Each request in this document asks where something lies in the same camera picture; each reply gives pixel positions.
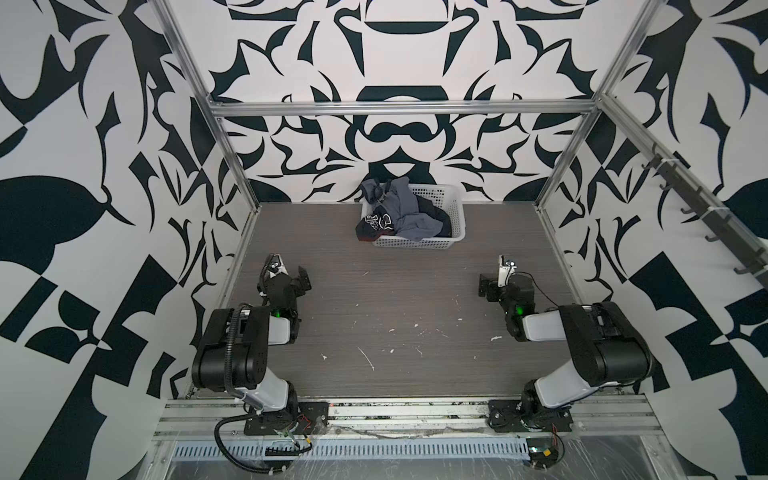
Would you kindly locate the black printed tank top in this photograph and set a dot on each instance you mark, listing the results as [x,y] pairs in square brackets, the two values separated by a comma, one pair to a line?
[372,227]

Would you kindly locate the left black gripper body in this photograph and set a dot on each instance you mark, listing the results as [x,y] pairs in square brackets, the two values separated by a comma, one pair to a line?
[288,281]

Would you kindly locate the small electronics board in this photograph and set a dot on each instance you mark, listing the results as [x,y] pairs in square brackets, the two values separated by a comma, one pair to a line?
[543,455]

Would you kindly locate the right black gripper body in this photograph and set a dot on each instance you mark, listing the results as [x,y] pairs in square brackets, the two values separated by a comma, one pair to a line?
[494,287]

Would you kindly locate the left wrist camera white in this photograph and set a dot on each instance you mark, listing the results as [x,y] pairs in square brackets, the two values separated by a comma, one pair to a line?
[273,266]

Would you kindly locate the white plastic laundry basket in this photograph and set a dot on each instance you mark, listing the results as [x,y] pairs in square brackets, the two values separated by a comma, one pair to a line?
[448,199]

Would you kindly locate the black wall hook rack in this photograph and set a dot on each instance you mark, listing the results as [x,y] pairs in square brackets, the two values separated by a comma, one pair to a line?
[701,204]

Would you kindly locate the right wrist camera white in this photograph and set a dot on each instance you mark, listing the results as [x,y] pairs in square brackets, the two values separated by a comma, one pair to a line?
[507,267]

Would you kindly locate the aluminium frame crossbar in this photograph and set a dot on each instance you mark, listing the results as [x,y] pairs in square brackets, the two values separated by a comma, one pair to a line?
[400,107]

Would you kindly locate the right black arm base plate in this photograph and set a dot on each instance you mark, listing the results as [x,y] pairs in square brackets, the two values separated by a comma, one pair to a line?
[506,416]

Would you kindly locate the blue grey tank top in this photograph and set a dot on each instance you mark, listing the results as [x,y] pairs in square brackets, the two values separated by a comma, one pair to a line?
[413,217]

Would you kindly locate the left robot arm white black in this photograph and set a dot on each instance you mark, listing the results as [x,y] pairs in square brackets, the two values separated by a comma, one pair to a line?
[232,357]

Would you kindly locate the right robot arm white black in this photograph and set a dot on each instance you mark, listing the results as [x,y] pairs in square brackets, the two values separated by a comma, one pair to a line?
[605,350]

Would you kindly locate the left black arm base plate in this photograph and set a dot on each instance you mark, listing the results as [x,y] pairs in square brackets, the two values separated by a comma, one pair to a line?
[300,418]

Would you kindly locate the white slotted cable duct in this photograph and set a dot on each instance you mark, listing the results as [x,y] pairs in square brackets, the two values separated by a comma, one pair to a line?
[327,449]

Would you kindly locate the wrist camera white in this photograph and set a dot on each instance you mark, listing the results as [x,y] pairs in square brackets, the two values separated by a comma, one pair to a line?
[273,266]
[507,267]

